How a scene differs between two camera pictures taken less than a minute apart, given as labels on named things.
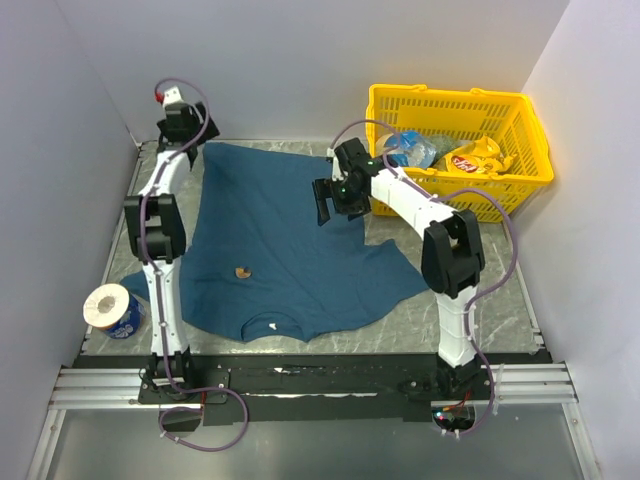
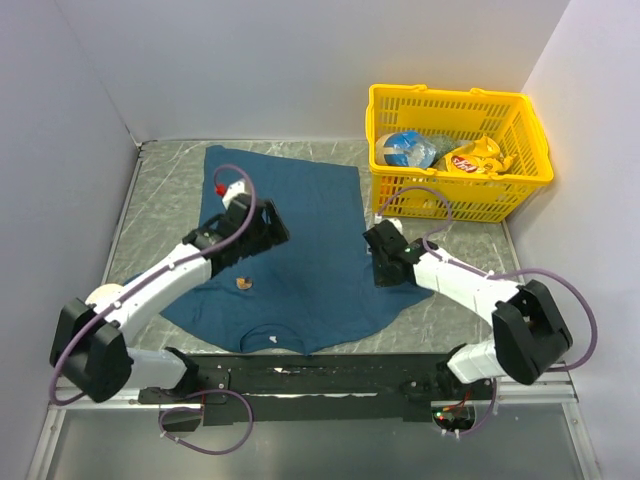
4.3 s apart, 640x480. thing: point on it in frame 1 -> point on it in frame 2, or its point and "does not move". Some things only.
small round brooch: (242, 272) -> (243, 283)
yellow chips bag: (483, 156) does not move
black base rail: (281, 387) does not move
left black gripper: (210, 132) -> (272, 232)
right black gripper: (326, 188) -> (380, 279)
